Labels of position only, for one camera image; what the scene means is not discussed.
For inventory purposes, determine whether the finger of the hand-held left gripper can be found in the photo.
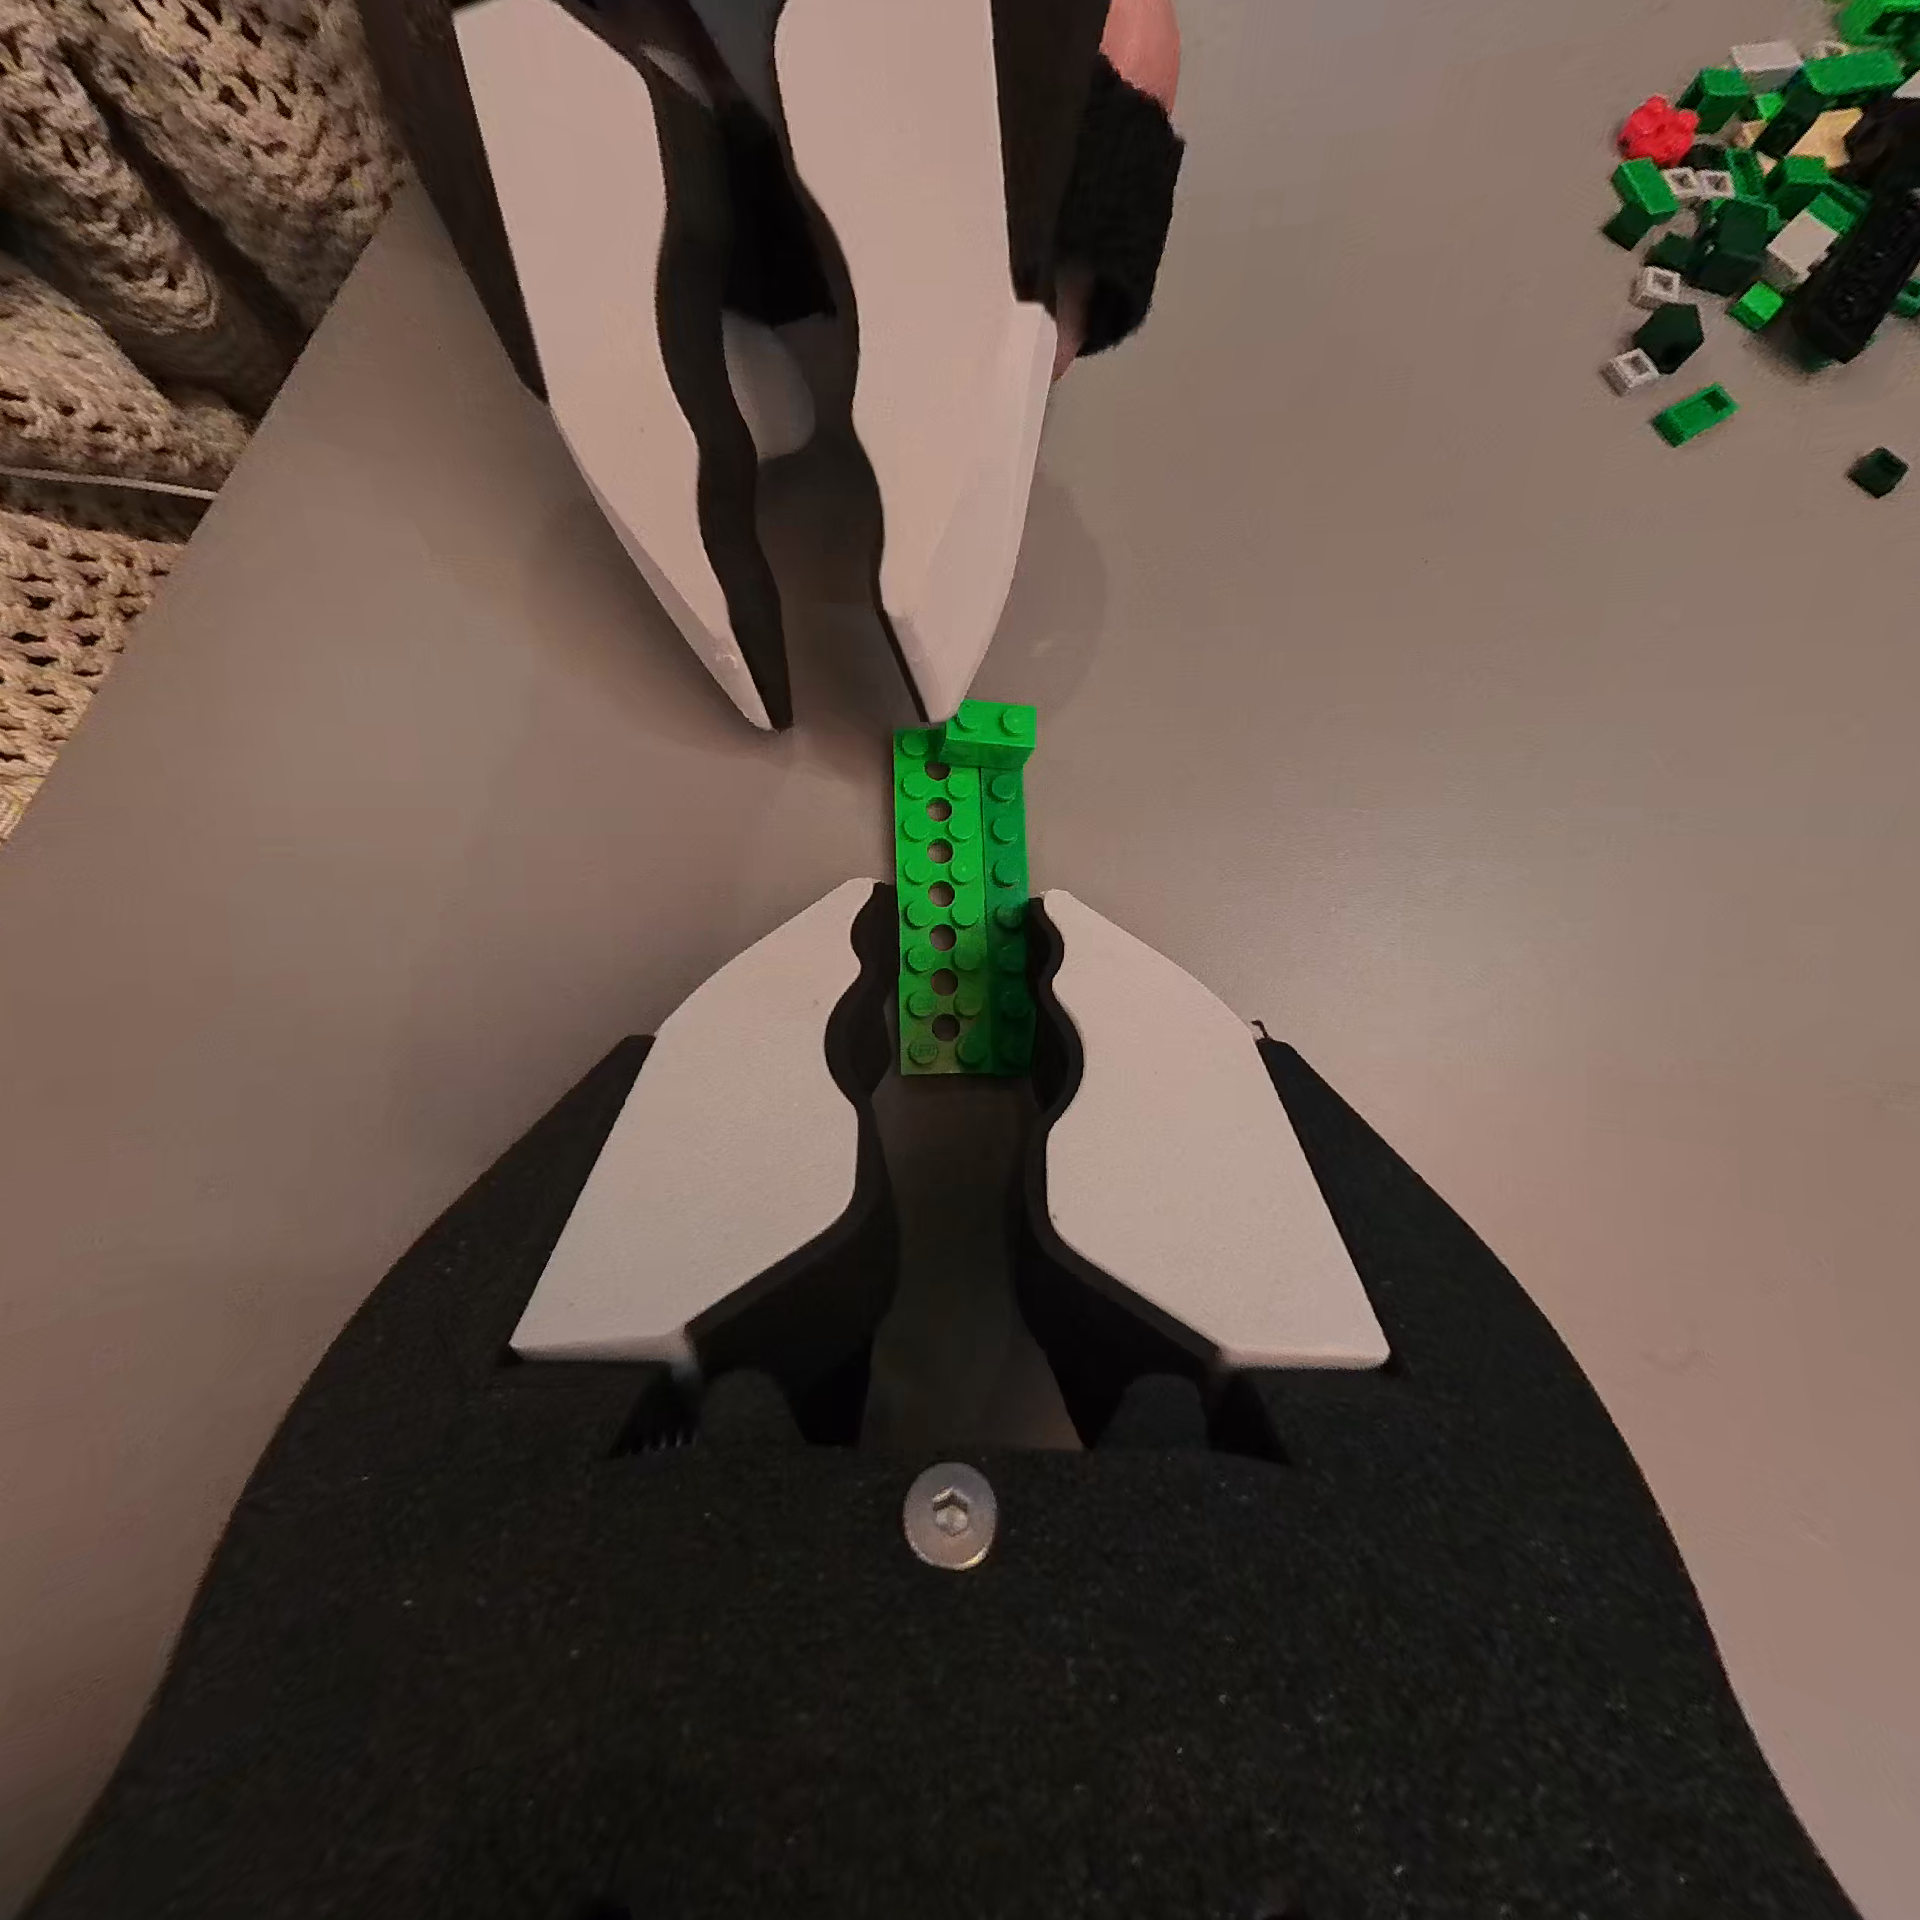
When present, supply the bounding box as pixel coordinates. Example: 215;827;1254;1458
449;0;823;733
773;0;1064;724

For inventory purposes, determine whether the pile of loose lego pieces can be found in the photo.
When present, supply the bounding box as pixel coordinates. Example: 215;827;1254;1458
1597;0;1920;501

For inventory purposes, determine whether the person's left hand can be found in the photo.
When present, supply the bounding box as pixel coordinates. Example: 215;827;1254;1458
1098;0;1184;109

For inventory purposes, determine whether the wide green lego plate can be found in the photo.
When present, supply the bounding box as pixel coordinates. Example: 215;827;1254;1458
894;727;988;1079

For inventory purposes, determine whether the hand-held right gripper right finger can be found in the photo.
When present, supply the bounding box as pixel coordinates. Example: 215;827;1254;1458
1023;887;1393;1452

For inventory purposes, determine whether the person's left forearm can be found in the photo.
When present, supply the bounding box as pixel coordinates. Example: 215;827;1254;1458
0;0;413;414

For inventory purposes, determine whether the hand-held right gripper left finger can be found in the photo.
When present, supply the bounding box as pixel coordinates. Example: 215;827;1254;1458
510;877;905;1450

